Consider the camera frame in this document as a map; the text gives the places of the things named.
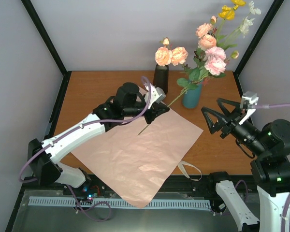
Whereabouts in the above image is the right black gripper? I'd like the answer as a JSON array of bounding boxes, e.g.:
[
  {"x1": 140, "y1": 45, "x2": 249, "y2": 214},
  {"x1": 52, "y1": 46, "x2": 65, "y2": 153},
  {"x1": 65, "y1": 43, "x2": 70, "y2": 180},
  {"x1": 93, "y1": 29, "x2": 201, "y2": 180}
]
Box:
[{"x1": 201, "y1": 97, "x2": 267, "y2": 155}]

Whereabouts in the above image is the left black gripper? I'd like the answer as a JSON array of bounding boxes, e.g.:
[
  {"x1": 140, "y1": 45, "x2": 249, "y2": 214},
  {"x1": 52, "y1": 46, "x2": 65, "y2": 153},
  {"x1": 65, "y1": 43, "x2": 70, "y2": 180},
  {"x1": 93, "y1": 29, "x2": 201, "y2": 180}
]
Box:
[{"x1": 124, "y1": 100, "x2": 170, "y2": 124}]

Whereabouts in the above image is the peach rose stem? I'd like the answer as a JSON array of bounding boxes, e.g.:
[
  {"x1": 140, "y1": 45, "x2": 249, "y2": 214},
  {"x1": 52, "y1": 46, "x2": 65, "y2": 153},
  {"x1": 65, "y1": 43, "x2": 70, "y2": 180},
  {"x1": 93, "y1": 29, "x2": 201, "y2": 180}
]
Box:
[{"x1": 155, "y1": 37, "x2": 190, "y2": 77}]

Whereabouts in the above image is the pink bouquet wrapping paper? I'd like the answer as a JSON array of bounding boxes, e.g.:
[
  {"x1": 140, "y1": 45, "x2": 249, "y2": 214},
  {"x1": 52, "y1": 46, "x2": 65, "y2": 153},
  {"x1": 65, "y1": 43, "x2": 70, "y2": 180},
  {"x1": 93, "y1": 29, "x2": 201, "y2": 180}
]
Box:
[{"x1": 72, "y1": 110, "x2": 203, "y2": 208}]

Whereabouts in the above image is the cream printed ribbon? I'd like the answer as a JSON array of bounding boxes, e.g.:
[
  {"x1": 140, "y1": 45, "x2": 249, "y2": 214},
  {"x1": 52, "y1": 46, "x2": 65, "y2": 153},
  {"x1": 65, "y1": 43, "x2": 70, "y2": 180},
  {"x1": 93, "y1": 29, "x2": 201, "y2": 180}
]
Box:
[{"x1": 177, "y1": 159, "x2": 203, "y2": 181}]

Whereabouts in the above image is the artificial flower bunch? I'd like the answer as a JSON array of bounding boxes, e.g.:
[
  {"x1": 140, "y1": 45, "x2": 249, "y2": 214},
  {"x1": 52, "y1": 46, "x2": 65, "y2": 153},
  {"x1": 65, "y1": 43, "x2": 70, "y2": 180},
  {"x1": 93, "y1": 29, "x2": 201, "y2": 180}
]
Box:
[{"x1": 137, "y1": 45, "x2": 240, "y2": 135}]

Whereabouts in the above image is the white artificial flower stem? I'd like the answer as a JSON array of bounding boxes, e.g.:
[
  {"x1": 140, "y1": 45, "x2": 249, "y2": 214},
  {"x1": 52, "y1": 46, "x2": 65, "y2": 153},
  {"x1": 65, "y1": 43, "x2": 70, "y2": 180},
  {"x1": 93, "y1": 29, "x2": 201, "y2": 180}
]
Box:
[{"x1": 223, "y1": 0, "x2": 261, "y2": 50}]

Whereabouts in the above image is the yellow artificial flower stem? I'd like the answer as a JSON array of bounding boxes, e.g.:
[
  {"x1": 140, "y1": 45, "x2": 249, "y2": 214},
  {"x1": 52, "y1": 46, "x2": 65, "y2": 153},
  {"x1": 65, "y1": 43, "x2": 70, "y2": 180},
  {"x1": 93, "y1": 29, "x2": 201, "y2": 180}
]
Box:
[{"x1": 215, "y1": 0, "x2": 246, "y2": 44}]

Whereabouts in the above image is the large cream rose stem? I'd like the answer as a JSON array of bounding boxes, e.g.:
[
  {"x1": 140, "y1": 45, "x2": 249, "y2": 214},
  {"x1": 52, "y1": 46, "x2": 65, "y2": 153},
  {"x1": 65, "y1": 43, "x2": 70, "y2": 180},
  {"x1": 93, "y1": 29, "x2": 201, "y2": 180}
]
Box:
[{"x1": 194, "y1": 16, "x2": 217, "y2": 68}]

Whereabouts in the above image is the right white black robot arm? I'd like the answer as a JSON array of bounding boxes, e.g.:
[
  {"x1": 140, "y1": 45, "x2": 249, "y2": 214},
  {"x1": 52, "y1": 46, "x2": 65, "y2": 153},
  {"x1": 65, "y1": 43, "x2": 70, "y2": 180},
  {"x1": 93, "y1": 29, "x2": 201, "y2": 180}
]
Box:
[{"x1": 202, "y1": 93, "x2": 290, "y2": 232}]

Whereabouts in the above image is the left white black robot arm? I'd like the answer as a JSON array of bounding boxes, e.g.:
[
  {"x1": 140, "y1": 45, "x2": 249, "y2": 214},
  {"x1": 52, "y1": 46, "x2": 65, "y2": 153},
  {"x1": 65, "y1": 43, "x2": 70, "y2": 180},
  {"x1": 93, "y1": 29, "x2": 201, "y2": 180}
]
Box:
[{"x1": 28, "y1": 82, "x2": 170, "y2": 195}]

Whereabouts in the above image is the black cone vase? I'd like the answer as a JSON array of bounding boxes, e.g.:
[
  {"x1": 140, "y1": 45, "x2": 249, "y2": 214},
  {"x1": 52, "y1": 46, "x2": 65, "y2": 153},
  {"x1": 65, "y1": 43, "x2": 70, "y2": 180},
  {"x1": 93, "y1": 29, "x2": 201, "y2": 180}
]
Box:
[{"x1": 153, "y1": 64, "x2": 169, "y2": 94}]

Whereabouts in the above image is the teal cone vase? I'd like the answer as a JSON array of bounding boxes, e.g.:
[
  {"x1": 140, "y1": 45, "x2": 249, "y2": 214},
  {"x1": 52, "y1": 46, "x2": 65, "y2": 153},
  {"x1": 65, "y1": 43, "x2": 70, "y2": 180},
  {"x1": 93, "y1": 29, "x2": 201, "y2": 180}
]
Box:
[{"x1": 182, "y1": 84, "x2": 203, "y2": 109}]

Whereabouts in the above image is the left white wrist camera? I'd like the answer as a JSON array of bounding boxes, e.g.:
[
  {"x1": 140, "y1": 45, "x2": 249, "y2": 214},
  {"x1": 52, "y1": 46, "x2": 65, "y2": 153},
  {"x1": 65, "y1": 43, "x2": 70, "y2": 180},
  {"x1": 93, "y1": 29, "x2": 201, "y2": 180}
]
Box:
[{"x1": 144, "y1": 84, "x2": 166, "y2": 109}]

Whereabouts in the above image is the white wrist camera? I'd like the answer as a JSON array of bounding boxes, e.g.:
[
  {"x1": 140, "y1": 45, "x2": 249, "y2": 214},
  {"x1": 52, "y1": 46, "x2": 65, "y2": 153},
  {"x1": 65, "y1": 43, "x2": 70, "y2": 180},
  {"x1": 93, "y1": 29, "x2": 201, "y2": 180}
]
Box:
[
  {"x1": 144, "y1": 84, "x2": 166, "y2": 109},
  {"x1": 239, "y1": 91, "x2": 259, "y2": 125}
]

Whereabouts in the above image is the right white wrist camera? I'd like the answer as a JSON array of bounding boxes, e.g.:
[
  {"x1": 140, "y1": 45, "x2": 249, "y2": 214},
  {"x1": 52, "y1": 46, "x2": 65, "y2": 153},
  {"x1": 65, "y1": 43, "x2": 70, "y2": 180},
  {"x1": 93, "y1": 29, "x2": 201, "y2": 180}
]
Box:
[{"x1": 239, "y1": 91, "x2": 259, "y2": 125}]

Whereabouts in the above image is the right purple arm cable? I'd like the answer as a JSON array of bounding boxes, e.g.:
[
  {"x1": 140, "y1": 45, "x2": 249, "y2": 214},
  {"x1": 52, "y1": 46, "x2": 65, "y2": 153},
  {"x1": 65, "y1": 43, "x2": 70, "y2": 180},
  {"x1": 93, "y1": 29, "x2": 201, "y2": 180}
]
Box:
[{"x1": 210, "y1": 102, "x2": 290, "y2": 232}]

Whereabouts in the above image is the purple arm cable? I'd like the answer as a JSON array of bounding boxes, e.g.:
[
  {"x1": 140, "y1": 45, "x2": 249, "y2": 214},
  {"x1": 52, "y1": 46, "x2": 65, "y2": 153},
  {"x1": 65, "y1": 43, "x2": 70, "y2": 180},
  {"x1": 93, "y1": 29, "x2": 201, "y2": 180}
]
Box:
[
  {"x1": 18, "y1": 76, "x2": 152, "y2": 221},
  {"x1": 210, "y1": 102, "x2": 290, "y2": 232}
]

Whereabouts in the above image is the right black frame post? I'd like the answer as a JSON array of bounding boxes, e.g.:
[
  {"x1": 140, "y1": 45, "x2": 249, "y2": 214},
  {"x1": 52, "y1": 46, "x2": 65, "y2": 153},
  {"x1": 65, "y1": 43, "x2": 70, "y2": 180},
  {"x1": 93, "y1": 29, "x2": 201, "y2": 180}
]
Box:
[{"x1": 233, "y1": 0, "x2": 285, "y2": 75}]

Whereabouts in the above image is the black frame post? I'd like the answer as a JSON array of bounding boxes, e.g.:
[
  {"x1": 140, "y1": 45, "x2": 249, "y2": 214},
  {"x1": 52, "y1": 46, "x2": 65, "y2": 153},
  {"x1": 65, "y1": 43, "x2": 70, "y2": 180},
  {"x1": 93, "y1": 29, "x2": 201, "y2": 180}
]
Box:
[
  {"x1": 20, "y1": 0, "x2": 69, "y2": 76},
  {"x1": 233, "y1": 0, "x2": 285, "y2": 75}
]

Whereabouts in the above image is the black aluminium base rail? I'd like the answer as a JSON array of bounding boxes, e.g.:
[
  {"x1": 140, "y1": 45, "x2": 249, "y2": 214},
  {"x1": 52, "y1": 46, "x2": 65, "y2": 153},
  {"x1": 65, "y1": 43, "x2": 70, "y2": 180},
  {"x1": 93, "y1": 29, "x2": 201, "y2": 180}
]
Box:
[{"x1": 21, "y1": 174, "x2": 281, "y2": 197}]

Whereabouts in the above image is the light blue cable duct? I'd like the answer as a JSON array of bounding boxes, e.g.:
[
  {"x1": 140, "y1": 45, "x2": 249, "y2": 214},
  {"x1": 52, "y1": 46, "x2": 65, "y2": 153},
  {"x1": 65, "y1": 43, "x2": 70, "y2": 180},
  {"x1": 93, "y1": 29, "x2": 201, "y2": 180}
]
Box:
[{"x1": 28, "y1": 196, "x2": 211, "y2": 211}]

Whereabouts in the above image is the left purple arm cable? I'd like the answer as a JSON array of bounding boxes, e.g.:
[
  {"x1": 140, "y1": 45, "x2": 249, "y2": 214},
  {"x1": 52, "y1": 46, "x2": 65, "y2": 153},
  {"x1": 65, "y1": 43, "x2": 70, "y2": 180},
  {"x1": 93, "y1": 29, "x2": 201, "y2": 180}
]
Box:
[{"x1": 18, "y1": 76, "x2": 152, "y2": 221}]

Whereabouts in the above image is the left black frame post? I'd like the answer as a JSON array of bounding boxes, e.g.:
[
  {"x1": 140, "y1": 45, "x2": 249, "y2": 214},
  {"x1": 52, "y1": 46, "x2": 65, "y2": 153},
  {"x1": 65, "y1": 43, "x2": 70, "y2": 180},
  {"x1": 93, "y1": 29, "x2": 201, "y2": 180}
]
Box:
[{"x1": 20, "y1": 0, "x2": 69, "y2": 76}]

